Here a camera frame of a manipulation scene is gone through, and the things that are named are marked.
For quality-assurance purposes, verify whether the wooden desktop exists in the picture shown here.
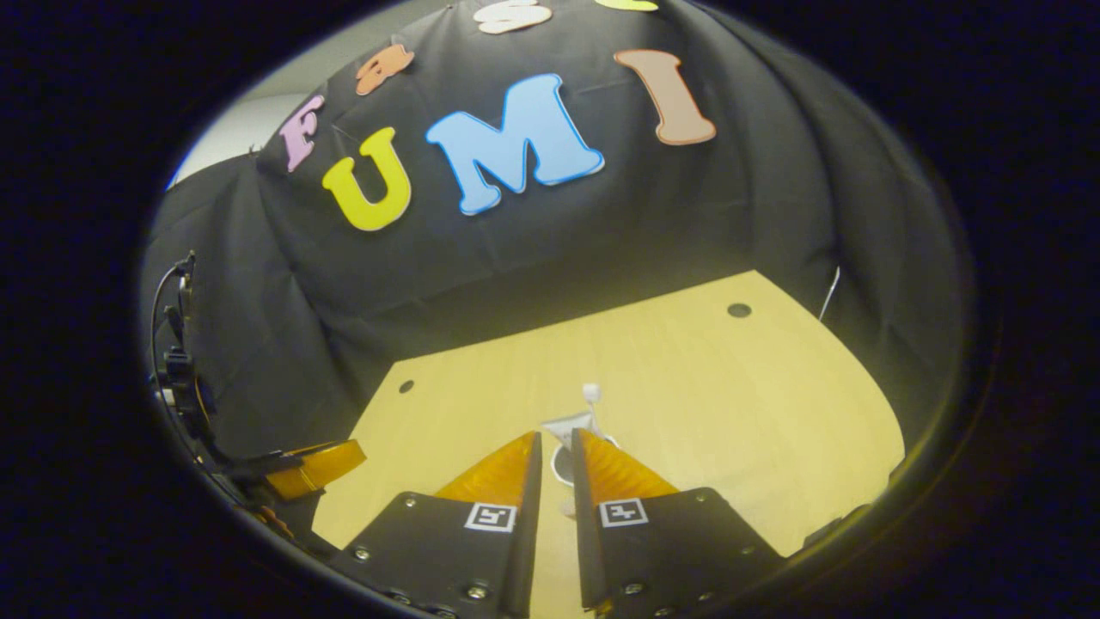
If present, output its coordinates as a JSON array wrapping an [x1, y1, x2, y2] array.
[[311, 270, 906, 619]]

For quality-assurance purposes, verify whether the white cup with wooden handle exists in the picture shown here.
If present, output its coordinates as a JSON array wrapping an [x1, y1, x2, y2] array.
[[548, 432, 621, 519]]

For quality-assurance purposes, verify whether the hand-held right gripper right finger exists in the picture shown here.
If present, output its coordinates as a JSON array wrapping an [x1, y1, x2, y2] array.
[[571, 427, 787, 616]]

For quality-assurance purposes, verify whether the black backdrop cloth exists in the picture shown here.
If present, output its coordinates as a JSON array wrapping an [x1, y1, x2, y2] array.
[[142, 0, 972, 482]]

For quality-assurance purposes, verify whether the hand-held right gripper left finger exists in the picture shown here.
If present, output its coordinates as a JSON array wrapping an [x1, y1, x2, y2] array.
[[331, 430, 544, 618]]

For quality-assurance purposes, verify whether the white toothpaste tube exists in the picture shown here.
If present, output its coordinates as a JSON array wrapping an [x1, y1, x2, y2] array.
[[541, 411, 596, 444]]

